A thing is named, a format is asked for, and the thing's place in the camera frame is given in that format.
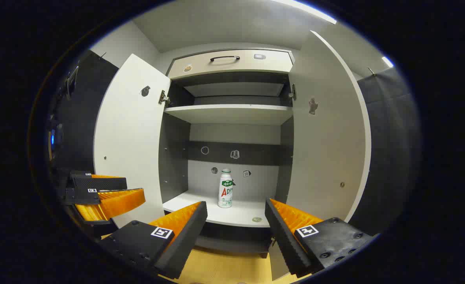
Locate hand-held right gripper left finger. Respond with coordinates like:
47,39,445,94
99,201,208,280

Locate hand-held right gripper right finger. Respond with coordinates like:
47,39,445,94
265,198,375,278

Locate white cabinet door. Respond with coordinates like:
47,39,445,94
269,30,372,281
93,54,172,228

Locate white bottle green label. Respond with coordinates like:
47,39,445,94
218,168,234,208

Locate grey white cabinet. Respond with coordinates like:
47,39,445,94
158,47,297,259

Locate white cabinet shelf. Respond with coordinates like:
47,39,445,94
163,190,274,228
164,104,293,126

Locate beige cabinet drawer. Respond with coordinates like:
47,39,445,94
167,49,294,79

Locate long ceiling light panel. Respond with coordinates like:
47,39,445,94
272,0,337,24

